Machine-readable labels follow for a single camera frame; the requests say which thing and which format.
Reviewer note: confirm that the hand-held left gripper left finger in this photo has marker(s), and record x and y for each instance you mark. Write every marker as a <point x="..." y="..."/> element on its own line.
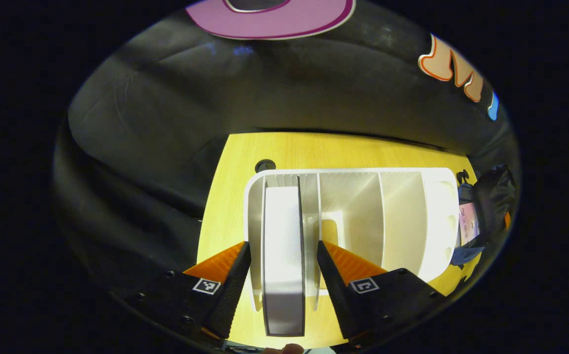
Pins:
<point x="237" y="290"/>

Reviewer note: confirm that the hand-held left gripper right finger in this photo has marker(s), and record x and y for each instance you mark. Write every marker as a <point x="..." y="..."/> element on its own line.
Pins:
<point x="336" y="290"/>

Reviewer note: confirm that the black table grommet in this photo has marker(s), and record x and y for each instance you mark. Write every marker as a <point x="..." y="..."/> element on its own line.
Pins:
<point x="265" y="165"/>

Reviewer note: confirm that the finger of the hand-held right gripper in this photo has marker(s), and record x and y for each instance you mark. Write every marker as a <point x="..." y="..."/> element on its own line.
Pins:
<point x="508" y="220"/>

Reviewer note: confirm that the black backdrop cloth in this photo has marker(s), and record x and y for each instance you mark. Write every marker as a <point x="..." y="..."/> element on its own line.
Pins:
<point x="166" y="113"/>

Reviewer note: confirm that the blue schoolbag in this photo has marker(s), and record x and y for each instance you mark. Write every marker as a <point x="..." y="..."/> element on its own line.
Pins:
<point x="491" y="191"/>

